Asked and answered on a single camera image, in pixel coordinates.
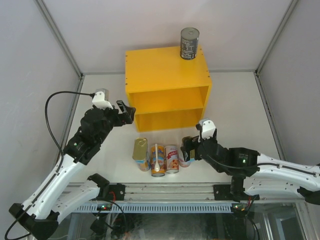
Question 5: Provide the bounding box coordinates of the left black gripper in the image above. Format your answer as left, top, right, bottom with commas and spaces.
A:
95, 100, 135, 145

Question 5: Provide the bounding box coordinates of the black cylindrical can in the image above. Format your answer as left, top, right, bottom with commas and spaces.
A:
180, 27, 200, 60

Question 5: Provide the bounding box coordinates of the gold rectangular tin blue label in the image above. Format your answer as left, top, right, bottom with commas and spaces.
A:
183, 149, 196, 163

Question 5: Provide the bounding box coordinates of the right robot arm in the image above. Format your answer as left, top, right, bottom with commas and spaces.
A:
180, 125, 320, 205

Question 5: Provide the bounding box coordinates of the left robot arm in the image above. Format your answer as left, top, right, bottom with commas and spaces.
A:
9, 100, 136, 240

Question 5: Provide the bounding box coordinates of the red white labelled can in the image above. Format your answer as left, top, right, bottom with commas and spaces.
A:
164, 145, 179, 174

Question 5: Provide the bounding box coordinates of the white lidded pink can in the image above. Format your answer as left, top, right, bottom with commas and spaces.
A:
178, 149, 191, 168

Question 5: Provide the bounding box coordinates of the orange can with spoon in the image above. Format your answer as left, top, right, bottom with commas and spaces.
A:
150, 143, 166, 177

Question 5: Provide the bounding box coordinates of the yellow wooden shelf cabinet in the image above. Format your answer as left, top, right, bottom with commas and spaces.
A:
125, 46, 212, 132

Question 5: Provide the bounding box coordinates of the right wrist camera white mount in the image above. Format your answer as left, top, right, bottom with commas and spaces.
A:
195, 118, 217, 143

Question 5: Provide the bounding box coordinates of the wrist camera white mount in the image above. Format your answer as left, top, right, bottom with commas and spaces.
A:
92, 88, 114, 110
195, 118, 217, 143

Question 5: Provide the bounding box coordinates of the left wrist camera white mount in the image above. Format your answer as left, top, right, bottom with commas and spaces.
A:
92, 88, 114, 110

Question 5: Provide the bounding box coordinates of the aluminium mounting rail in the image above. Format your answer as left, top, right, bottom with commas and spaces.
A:
62, 181, 309, 202

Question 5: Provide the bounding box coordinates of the grey slotted cable duct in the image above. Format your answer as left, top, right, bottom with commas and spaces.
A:
73, 202, 232, 214

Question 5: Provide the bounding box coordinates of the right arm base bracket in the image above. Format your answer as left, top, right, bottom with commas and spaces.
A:
213, 184, 256, 202

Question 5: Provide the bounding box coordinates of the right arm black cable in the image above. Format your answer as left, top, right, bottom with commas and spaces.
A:
199, 129, 320, 177

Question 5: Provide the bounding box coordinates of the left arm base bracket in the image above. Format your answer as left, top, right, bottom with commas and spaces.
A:
96, 183, 126, 202

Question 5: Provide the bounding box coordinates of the left camera black cable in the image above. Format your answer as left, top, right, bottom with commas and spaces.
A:
3, 91, 97, 240

